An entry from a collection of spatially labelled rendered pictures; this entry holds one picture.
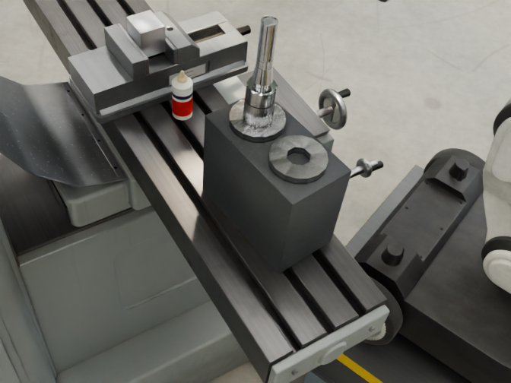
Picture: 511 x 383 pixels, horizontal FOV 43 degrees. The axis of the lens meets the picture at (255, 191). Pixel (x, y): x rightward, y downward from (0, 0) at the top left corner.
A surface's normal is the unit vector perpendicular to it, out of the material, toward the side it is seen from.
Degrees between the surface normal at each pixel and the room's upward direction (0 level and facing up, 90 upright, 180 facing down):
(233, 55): 90
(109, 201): 90
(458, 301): 0
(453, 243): 0
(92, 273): 90
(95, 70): 0
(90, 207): 90
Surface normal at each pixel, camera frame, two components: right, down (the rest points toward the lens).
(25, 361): 0.52, 0.67
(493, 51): 0.08, -0.64
